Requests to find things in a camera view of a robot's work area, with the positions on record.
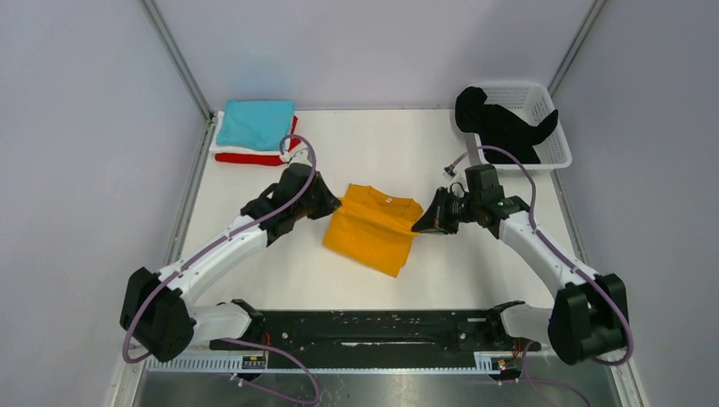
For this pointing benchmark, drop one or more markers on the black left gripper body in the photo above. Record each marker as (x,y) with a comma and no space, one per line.
(318,204)

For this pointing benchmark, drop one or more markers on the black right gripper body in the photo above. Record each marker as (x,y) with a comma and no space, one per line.
(452,209)

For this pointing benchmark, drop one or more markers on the yellow t-shirt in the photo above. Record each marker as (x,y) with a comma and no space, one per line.
(373,229)

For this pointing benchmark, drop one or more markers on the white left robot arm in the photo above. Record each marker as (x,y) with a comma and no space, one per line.
(160,309)

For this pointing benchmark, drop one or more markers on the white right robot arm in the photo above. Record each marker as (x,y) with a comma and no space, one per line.
(589,315)

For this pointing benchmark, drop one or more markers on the folded red t-shirt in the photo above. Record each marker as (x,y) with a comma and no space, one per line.
(239,154)

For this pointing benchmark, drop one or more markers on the folded turquoise t-shirt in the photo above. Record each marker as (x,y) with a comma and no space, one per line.
(275,106)

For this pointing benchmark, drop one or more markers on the black t-shirt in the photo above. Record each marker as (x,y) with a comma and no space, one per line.
(498,127)

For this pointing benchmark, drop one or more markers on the folded white t-shirt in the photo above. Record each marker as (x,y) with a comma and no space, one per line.
(250,132)

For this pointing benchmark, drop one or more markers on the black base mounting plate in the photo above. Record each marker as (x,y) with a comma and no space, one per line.
(463,329)

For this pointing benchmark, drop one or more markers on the aluminium frame rail left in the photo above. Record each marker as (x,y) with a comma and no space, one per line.
(193,122)

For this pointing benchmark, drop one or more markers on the aluminium frame rail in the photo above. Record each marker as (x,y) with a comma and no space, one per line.
(193,122)
(595,10)

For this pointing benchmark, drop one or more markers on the aluminium frame rail right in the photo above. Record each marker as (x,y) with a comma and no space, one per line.
(595,10)

